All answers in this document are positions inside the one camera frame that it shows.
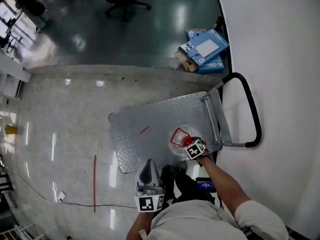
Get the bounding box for brown cardboard flap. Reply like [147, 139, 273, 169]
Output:
[174, 50, 199, 73]

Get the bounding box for person's left forearm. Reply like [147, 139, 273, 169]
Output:
[125, 209, 155, 240]

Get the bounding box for blue-screen waist device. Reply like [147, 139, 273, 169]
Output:
[195, 176, 217, 193]

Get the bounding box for white metal rack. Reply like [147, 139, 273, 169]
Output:
[0, 222, 35, 240]

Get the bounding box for grey platform trolley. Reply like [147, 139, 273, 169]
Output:
[108, 72, 263, 175]

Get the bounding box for clear plastic bag red print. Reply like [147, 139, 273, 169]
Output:
[167, 124, 201, 161]

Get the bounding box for person's white shirt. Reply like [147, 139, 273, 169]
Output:
[149, 199, 290, 240]

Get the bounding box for red floor tape strip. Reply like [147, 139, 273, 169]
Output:
[92, 154, 98, 214]

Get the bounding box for white office desk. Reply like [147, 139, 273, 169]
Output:
[0, 0, 27, 49]

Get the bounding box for black floor cable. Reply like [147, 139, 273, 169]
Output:
[14, 158, 139, 209]

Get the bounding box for flat blue cardboard box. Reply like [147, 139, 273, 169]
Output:
[196, 54, 225, 75]

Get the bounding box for clear plastic wrap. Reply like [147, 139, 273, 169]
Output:
[168, 57, 181, 70]

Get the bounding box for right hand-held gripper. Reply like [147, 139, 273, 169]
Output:
[183, 136, 210, 162]

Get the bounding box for person's black trousers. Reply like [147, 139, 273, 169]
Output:
[159, 162, 216, 206]

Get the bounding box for small blue cardboard box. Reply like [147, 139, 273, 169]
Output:
[185, 28, 208, 42]

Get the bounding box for person's right forearm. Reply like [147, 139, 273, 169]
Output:
[198, 155, 253, 219]

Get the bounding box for large blue cardboard box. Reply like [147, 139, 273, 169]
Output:
[178, 28, 230, 67]

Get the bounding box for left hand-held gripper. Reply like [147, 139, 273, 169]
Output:
[134, 158, 166, 213]

